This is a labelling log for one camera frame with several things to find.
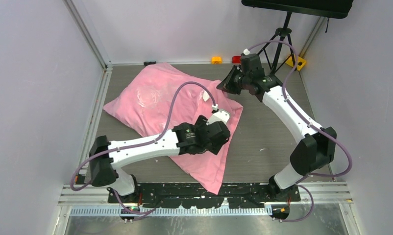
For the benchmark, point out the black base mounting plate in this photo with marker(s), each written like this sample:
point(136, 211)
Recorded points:
point(236, 195)

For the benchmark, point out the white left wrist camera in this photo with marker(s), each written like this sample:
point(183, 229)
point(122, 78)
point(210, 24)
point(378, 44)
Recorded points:
point(218, 115)

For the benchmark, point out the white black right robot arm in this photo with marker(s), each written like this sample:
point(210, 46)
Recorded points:
point(315, 147)

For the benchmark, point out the black tripod stand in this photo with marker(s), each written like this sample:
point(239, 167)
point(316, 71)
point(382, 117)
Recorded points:
point(282, 36)

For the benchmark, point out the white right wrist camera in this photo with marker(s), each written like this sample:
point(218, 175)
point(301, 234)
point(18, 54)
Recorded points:
point(246, 52)

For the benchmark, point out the red block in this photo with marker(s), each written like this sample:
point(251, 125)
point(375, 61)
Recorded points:
point(236, 59)

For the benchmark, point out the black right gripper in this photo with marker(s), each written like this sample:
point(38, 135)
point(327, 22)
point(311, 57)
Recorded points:
point(227, 84)

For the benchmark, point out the orange block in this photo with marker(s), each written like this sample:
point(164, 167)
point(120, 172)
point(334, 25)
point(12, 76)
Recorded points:
point(216, 60)

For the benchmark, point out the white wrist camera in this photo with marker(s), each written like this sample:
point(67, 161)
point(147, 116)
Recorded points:
point(218, 115)
point(246, 52)

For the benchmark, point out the black panel on tripod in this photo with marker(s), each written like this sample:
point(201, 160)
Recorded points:
point(337, 9)

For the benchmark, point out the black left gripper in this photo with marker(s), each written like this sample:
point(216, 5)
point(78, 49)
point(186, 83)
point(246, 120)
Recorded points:
point(201, 121)

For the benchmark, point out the small black wall device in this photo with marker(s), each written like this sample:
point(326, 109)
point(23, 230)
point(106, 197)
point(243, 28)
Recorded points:
point(146, 63)

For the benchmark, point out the aluminium frame rail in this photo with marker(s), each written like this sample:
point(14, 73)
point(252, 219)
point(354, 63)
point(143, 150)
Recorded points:
point(99, 202)

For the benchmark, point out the yellow corner bracket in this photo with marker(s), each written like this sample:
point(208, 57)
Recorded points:
point(300, 62)

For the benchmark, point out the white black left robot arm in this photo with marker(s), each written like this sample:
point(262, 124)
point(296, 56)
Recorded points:
point(107, 158)

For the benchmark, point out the pink floral pillowcase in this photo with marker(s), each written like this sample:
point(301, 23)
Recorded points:
point(144, 106)

